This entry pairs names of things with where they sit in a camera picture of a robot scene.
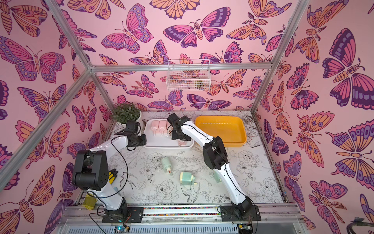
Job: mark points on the yellow plastic storage box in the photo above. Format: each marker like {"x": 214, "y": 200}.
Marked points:
{"x": 229, "y": 128}

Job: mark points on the green leafy plant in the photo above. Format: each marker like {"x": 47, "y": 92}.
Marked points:
{"x": 122, "y": 113}

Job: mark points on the green sharpener left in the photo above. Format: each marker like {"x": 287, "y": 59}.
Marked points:
{"x": 167, "y": 165}

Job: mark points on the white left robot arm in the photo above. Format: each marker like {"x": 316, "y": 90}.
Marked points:
{"x": 91, "y": 171}

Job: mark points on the white plastic storage box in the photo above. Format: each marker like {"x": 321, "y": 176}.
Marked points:
{"x": 162, "y": 142}

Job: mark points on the white wire basket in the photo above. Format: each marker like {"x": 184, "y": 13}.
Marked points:
{"x": 187, "y": 76}

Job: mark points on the green sharpener lower right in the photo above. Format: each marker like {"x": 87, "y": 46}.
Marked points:
{"x": 217, "y": 177}

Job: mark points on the green sharpener lower centre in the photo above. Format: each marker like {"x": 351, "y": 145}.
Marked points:
{"x": 187, "y": 178}

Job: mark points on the white plastic flower pot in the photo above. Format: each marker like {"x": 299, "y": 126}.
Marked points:
{"x": 140, "y": 121}

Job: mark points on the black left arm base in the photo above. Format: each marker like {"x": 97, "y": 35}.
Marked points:
{"x": 124, "y": 214}

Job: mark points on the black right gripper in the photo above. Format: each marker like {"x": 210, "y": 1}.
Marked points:
{"x": 181, "y": 136}

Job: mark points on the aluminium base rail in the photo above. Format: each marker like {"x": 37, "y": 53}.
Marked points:
{"x": 187, "y": 219}

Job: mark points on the green circuit board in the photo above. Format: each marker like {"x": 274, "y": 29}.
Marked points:
{"x": 121, "y": 229}

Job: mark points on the yellow rubber glove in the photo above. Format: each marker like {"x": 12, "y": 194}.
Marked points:
{"x": 112, "y": 175}

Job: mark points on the pink sharpener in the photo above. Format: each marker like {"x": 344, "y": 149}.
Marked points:
{"x": 155, "y": 127}
{"x": 162, "y": 127}
{"x": 182, "y": 143}

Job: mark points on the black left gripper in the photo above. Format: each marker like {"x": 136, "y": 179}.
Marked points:
{"x": 144, "y": 141}

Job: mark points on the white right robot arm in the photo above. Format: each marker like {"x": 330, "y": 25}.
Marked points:
{"x": 215, "y": 158}

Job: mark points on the green sharpener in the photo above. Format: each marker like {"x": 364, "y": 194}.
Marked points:
{"x": 217, "y": 177}
{"x": 187, "y": 178}
{"x": 167, "y": 165}

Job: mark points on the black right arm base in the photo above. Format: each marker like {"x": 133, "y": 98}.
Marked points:
{"x": 245, "y": 211}

